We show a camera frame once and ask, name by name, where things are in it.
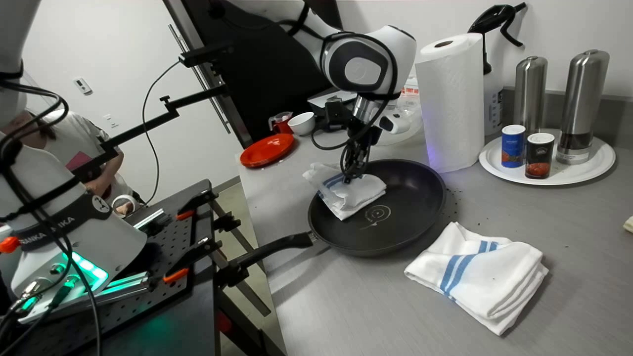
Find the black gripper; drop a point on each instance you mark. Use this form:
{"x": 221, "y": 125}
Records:
{"x": 357, "y": 149}

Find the white cloth with blue stripes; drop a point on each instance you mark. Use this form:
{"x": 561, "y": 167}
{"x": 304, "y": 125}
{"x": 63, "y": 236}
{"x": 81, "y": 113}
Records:
{"x": 346, "y": 198}

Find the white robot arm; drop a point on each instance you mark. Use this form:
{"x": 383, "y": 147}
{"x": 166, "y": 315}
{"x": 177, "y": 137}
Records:
{"x": 375, "y": 66}

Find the black frying pan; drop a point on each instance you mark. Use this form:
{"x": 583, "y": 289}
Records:
{"x": 284, "y": 200}

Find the red plate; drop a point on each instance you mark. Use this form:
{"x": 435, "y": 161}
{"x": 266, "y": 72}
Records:
{"x": 268, "y": 151}

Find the white paper towel roll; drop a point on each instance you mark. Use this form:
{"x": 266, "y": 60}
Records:
{"x": 452, "y": 94}

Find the blue spice jar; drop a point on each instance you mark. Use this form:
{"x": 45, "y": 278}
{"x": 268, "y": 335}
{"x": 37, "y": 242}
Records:
{"x": 514, "y": 145}

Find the folded white blue-striped towel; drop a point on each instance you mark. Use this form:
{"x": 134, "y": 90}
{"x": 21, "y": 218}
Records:
{"x": 490, "y": 278}

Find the dark red spice jar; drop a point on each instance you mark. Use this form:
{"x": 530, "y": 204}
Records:
{"x": 539, "y": 155}

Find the silver pepper grinder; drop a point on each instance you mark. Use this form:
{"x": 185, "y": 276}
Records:
{"x": 530, "y": 92}

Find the white round plate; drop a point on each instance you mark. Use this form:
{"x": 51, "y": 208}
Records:
{"x": 603, "y": 159}

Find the silver salt grinder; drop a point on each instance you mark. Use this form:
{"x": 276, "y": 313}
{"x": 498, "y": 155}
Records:
{"x": 585, "y": 88}

